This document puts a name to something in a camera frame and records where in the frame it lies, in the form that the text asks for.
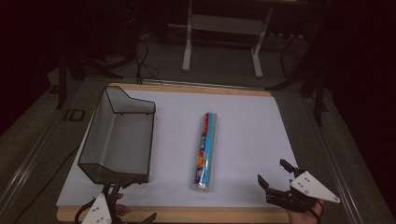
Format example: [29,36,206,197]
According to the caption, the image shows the black wire mesh basket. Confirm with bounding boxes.
[77,86,157,185]

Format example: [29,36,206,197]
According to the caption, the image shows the black power strip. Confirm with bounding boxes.
[269,32,305,39]

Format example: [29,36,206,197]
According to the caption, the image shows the black metal stand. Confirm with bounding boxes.
[266,31,332,127]
[55,46,125,110]

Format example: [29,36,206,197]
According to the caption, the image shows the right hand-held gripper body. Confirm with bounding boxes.
[265,170,342,215]

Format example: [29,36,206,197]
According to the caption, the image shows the white paper sheet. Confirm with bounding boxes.
[55,88,299,208]

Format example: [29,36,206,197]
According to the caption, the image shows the black floor cables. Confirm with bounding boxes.
[133,39,163,86]

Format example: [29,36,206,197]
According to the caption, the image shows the black floor bracket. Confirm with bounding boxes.
[63,108,86,122]

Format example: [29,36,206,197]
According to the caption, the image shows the metal floor rail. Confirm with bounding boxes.
[0,102,73,208]
[302,96,363,224]

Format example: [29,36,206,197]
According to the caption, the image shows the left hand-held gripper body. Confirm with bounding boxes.
[74,192,125,224]

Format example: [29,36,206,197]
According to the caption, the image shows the blue foil roll tube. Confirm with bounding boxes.
[191,111,218,193]

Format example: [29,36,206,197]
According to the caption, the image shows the white metal desk frame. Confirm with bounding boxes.
[181,0,276,79]

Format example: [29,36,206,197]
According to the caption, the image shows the person's left hand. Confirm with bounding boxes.
[114,193,133,217]

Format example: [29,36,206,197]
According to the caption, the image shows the person's right hand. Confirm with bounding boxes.
[286,199,327,224]

